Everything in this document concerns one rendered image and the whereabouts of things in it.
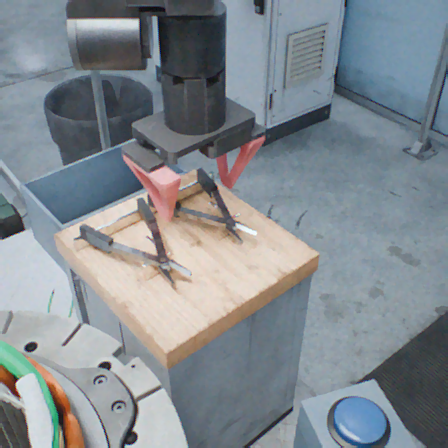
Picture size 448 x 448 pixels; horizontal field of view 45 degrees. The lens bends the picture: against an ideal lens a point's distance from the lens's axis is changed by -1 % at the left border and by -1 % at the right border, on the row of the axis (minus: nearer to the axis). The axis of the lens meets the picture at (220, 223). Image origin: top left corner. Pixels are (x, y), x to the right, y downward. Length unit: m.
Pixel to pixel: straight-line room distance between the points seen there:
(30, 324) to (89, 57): 0.22
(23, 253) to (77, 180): 0.35
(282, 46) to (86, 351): 2.25
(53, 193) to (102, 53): 0.28
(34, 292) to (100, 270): 0.42
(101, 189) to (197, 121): 0.28
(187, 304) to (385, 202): 2.03
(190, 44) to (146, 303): 0.23
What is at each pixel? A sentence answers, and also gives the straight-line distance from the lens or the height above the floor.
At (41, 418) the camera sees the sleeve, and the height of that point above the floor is 1.16.
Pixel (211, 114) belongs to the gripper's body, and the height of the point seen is 1.20.
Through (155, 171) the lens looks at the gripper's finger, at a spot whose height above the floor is 1.16.
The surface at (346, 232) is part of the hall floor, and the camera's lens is 2.28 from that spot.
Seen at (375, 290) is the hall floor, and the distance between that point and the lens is 2.06.
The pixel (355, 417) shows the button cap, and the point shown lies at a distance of 0.47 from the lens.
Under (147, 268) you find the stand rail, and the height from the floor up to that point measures 1.08.
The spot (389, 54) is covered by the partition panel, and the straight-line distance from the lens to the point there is 2.85.
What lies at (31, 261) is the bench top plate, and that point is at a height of 0.78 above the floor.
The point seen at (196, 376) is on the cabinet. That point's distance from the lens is 0.53.
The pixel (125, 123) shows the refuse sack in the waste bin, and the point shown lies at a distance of 1.89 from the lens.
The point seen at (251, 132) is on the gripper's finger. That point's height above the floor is 1.17.
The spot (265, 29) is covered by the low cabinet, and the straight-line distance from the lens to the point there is 2.51.
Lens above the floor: 1.43
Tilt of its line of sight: 39 degrees down
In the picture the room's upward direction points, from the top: straight up
